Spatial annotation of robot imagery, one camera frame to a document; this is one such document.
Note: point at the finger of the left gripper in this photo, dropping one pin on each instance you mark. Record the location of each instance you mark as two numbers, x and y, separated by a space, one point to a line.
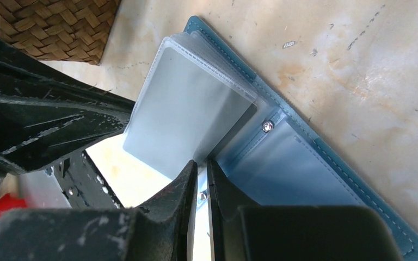
25 77
36 133

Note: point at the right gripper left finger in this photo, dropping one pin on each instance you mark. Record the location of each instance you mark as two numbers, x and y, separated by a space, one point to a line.
160 228

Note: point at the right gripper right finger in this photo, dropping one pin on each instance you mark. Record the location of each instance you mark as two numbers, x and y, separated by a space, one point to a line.
242 229

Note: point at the woven brown divided basket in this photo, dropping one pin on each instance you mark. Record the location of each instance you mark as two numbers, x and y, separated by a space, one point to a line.
58 30

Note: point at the silver credit card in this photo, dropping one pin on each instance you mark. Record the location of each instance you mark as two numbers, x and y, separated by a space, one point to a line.
183 111

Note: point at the teal leather card holder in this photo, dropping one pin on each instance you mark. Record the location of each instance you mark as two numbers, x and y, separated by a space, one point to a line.
272 154

